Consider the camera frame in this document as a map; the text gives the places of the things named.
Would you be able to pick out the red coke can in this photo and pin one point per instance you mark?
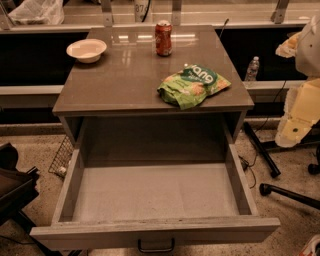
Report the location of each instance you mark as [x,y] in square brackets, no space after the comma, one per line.
[163,31]

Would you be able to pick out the grey cabinet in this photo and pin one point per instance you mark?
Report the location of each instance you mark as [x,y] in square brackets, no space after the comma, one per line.
[114,115]

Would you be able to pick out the clear water bottle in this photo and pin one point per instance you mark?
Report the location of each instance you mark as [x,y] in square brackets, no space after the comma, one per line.
[252,69]

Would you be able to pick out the black chair on left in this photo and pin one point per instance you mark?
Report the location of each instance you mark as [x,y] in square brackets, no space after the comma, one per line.
[17,189]

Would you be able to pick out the white plastic bag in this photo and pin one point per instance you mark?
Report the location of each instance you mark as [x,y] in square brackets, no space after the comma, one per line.
[33,12]

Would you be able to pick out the white bowl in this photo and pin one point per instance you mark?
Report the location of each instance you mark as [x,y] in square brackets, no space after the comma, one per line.
[87,50]

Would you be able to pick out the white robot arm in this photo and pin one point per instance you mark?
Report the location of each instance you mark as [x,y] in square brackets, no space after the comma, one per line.
[307,58]

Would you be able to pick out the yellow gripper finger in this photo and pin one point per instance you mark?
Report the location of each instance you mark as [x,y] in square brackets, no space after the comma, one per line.
[288,48]
[301,112]

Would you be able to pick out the wire mesh basket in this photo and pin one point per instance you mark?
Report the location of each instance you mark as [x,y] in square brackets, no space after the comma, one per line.
[62,158]

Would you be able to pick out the green chip bag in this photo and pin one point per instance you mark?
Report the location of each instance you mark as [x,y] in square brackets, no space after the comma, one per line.
[191,86]

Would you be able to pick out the black drawer handle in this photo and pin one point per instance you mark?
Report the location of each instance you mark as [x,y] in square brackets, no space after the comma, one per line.
[155,250]

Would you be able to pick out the open grey top drawer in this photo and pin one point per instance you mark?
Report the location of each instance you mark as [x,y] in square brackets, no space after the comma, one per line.
[113,207]

